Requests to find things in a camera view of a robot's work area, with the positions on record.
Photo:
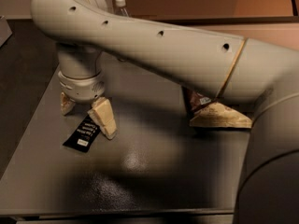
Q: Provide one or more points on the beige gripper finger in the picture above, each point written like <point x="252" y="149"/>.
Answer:
<point x="102" y="114"/>
<point x="66" y="104"/>

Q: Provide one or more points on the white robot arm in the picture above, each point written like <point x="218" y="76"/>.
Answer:
<point x="229" y="69"/>

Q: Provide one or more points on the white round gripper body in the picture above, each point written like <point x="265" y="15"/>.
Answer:
<point x="81" y="89"/>

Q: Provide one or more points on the clear plastic tea bottle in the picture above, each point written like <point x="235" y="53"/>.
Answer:
<point x="120" y="8"/>

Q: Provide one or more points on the black rxbar chocolate bar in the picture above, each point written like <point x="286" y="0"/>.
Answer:
<point x="84" y="135"/>

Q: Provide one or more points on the sea salt chips bag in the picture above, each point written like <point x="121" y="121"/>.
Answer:
<point x="206" y="113"/>

